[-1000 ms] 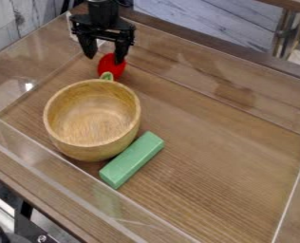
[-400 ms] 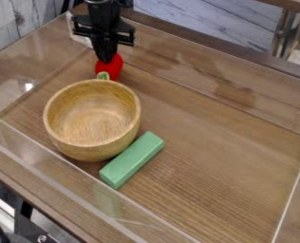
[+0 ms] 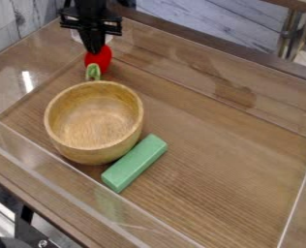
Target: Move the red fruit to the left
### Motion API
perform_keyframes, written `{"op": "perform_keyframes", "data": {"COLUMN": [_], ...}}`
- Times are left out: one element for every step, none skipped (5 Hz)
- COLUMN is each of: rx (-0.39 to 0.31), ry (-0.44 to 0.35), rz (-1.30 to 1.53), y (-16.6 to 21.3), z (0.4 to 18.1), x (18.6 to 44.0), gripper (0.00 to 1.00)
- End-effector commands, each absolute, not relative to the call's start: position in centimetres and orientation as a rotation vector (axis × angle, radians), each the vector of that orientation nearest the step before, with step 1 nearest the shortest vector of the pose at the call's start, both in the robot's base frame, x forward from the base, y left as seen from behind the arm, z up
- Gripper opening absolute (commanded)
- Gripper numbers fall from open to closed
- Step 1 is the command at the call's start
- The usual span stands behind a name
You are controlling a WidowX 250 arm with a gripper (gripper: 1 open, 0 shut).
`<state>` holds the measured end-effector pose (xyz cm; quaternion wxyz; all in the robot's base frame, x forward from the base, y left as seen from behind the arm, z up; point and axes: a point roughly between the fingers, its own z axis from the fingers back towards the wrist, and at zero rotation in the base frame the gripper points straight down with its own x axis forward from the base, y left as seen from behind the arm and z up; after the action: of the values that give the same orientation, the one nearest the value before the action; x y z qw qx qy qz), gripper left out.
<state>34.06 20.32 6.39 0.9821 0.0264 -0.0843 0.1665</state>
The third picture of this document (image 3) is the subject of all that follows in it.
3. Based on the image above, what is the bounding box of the wooden bowl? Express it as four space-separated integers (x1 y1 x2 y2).
44 80 144 166

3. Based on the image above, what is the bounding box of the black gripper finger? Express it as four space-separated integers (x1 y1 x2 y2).
77 29 96 53
92 30 105 54

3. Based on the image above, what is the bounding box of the clear acrylic tray wall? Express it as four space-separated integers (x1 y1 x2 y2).
0 122 203 248

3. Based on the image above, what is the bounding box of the red plush fruit green stem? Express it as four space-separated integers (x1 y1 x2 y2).
84 46 112 80

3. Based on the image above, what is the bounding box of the metal table leg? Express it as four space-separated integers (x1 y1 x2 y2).
277 10 306 61

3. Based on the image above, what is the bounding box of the black table frame bracket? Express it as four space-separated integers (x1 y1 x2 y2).
15 205 60 248

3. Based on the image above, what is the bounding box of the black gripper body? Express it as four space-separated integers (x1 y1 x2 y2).
59 0 121 36

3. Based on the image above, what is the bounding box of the green rectangular block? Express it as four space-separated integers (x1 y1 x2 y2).
101 134 167 193

